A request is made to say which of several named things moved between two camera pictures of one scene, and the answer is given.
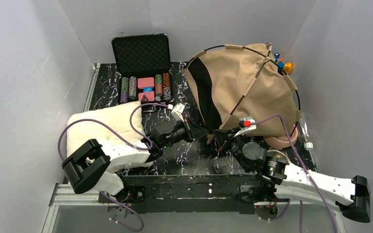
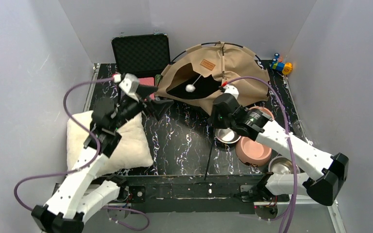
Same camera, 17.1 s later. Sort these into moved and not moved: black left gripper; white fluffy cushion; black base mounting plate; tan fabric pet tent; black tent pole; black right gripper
Moved: black right gripper; black tent pole; tan fabric pet tent; black left gripper
Not moved: black base mounting plate; white fluffy cushion
